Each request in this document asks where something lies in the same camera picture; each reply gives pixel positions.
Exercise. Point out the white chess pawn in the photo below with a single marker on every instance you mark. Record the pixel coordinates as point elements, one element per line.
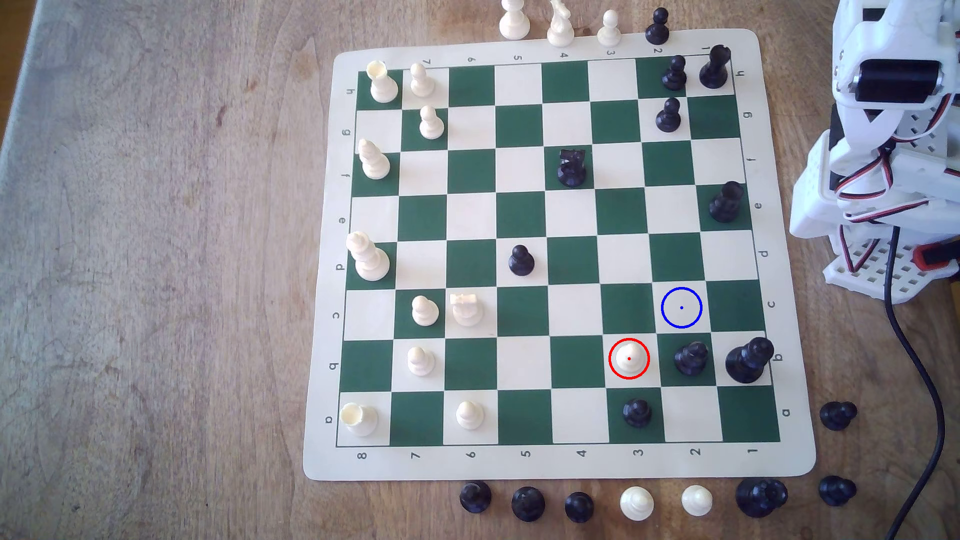
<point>431,124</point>
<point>469,415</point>
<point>697,502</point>
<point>628,361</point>
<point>421,362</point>
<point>609,31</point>
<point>425,311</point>
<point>422,81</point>

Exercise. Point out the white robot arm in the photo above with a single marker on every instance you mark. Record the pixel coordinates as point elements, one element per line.
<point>817,210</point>

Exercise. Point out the white chess knight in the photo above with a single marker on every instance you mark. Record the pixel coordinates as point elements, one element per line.
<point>466,310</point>
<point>560,28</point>

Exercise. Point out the black chess pawn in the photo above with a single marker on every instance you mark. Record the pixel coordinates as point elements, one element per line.
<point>637,414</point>
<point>658,30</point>
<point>668,117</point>
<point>528,505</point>
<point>521,262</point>
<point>475,498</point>
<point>836,416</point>
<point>674,75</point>
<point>835,491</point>
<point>579,508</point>

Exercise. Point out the black chess knight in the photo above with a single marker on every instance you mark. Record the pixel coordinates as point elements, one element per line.
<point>571,169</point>

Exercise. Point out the white chess bishop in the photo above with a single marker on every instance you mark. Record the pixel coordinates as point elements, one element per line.
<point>637,505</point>
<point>374,162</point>
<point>514,22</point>

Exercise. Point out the green and white chess mat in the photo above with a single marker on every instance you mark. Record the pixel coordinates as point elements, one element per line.
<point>471,86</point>

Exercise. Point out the white chess rook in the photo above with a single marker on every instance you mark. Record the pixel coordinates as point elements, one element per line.
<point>383,86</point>
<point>359,420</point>

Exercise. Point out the black chess rook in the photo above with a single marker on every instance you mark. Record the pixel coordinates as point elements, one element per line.
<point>714,69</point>

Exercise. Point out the black chess queen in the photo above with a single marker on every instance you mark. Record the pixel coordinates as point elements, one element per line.
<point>759,498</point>

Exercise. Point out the white queen left edge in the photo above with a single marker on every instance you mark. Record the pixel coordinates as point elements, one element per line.
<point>370,260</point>

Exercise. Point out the red connector clamp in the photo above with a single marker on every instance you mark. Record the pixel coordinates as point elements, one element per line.
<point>934,256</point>

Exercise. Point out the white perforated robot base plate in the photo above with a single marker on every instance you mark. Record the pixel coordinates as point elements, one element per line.
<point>862,281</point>

